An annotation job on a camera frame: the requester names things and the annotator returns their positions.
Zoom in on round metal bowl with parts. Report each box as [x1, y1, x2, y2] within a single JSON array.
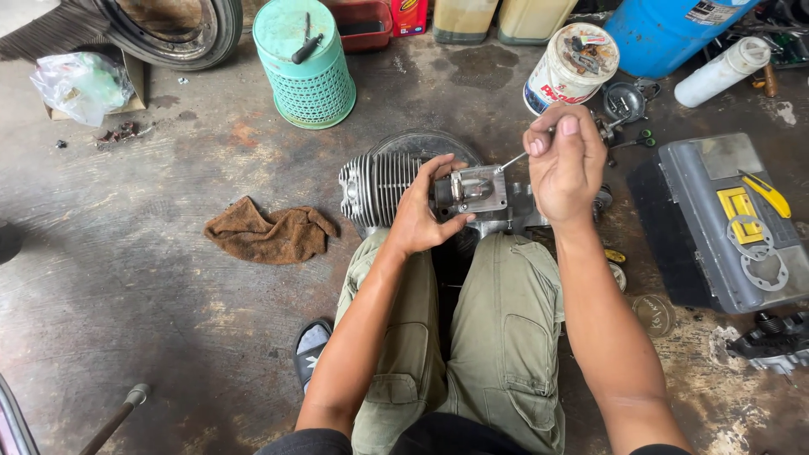
[[601, 78, 662, 125]]

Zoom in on yellow utility knife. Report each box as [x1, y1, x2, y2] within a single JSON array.
[[737, 169, 793, 220]]

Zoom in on grey plastic toolbox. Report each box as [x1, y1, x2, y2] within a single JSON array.
[[656, 132, 809, 316]]

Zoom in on heap of tools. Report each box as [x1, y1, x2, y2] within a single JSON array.
[[707, 0, 809, 69]]

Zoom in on person's left hand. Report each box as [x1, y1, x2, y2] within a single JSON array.
[[387, 153, 477, 257]]

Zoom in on green-handled scissors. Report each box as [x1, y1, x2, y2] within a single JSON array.
[[609, 129, 657, 153]]

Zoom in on black round disc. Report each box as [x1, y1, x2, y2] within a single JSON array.
[[366, 129, 485, 169]]

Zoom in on finned grey motorcycle engine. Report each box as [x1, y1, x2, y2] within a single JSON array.
[[338, 150, 614, 245]]

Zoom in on black shirt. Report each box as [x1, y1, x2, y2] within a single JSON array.
[[255, 412, 694, 455]]

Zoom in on metal stand pole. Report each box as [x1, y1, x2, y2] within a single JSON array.
[[78, 383, 152, 455]]

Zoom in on grey ring gasket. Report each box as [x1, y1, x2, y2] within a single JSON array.
[[725, 214, 776, 262], [740, 246, 790, 293]]

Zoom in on brown rag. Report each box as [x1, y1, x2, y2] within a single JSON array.
[[203, 195, 341, 265]]

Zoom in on dark bristle broom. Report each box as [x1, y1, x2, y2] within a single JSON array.
[[0, 0, 112, 63]]

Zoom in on chrome motorcycle frame part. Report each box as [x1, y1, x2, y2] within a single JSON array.
[[0, 372, 40, 455]]

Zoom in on red plastic tray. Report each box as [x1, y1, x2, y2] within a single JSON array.
[[327, 0, 394, 54]]

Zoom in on silver metal carburettor part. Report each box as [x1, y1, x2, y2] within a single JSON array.
[[432, 165, 510, 219]]

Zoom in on black-handled screwdriver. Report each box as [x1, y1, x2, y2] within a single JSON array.
[[291, 12, 325, 66]]

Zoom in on person's right hand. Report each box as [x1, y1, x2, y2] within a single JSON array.
[[522, 104, 609, 228]]

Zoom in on dark engine cylinder head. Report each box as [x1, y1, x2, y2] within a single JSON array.
[[725, 310, 809, 375]]

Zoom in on olive cargo trousers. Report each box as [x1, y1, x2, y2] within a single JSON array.
[[332, 229, 568, 455]]

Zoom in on thin metal screwdriver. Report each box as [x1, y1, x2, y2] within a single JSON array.
[[494, 126, 557, 175]]

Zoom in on blue plastic drum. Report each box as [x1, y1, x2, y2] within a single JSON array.
[[603, 0, 761, 80]]

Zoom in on red oil bottle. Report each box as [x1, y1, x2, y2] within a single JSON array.
[[391, 0, 429, 38]]

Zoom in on clear round jar lid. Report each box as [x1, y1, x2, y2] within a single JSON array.
[[631, 293, 676, 338]]

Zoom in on white plastic bottle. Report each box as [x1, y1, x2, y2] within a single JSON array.
[[673, 36, 772, 109]]

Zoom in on brown cardboard box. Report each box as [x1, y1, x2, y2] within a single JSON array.
[[42, 50, 148, 121]]

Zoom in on white paint can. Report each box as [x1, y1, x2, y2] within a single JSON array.
[[522, 23, 621, 117]]

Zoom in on small rusty scrap pieces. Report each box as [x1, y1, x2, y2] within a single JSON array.
[[94, 119, 154, 150]]

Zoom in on teal plastic basket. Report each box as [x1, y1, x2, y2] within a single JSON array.
[[252, 0, 357, 131]]

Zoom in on black sandal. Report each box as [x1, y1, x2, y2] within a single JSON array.
[[292, 318, 335, 396]]

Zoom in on motorcycle wheel with tyre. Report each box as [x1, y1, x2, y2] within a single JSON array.
[[94, 0, 245, 72]]

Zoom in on yellowish plastic jerrycan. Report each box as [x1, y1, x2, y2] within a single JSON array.
[[497, 0, 580, 47], [432, 0, 500, 46]]

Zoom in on clear plastic bag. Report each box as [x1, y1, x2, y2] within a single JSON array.
[[29, 51, 135, 128]]

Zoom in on rusty metal parts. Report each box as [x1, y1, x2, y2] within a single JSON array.
[[564, 35, 609, 76]]

